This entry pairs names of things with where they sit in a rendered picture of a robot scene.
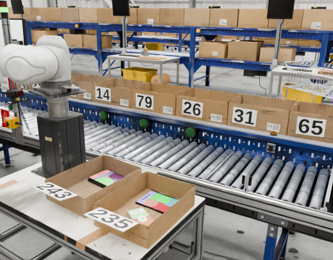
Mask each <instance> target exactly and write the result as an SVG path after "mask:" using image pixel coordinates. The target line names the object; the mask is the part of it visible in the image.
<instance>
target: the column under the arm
mask: <svg viewBox="0 0 333 260"><path fill-rule="evenodd" d="M37 125H38V134H39V143H40V150H41V161H42V166H41V167H38V168H36V169H33V170H31V173H34V174H36V175H39V176H41V177H44V178H49V177H51V176H54V175H56V174H58V173H61V172H63V171H65V170H68V169H70V168H72V167H75V166H77V165H80V164H82V163H85V162H86V146H85V130H84V116H83V114H82V113H78V112H74V111H70V110H69V116H66V117H61V118H52V117H49V116H48V112H47V113H44V114H41V115H37Z"/></svg>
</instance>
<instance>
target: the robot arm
mask: <svg viewBox="0 0 333 260"><path fill-rule="evenodd" d="M0 71H1V73H2V74H3V75H4V76H5V77H8V78H10V79H11V80H12V81H14V82H15V83H18V84H21V85H34V84H38V83H40V86H36V87H33V90H34V91H39V92H42V93H44V94H46V95H55V94H61V93H70V92H73V91H80V88H79V87H76V86H73V85H72V81H71V60H70V52H69V48H68V46H67V44H66V42H65V40H64V39H63V38H62V37H61V36H42V37H41V38H40V39H39V40H38V41H37V43H36V47H32V46H26V45H17V44H8V45H6V46H5V47H0Z"/></svg>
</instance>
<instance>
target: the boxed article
mask: <svg viewBox="0 0 333 260"><path fill-rule="evenodd" d="M127 214H128V215H129V217H130V218H131V219H132V220H133V221H136V222H138V223H141V224H144V225H146V226H147V227H148V226H149V225H150V224H151V223H152V222H154V221H153V219H152V218H151V217H150V216H149V214H148V213H147V212H146V211H145V209H144V208H143V207H140V208H136V209H132V210H128V211H127Z"/></svg>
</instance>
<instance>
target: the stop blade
mask: <svg viewBox="0 0 333 260"><path fill-rule="evenodd" d="M233 155H234V151H233V152H232V153H231V154H230V155H229V156H228V157H227V158H226V159H225V160H224V161H223V162H222V163H221V164H220V165H219V166H218V167H217V168H216V169H215V170H214V171H213V172H212V173H211V174H210V175H209V176H208V177H207V178H206V180H207V181H208V180H209V179H210V178H211V177H212V176H213V175H214V174H215V173H216V172H217V171H218V170H219V169H220V168H221V167H222V166H223V165H224V164H225V163H226V162H227V161H228V160H229V159H230V158H231V157H232V156H233Z"/></svg>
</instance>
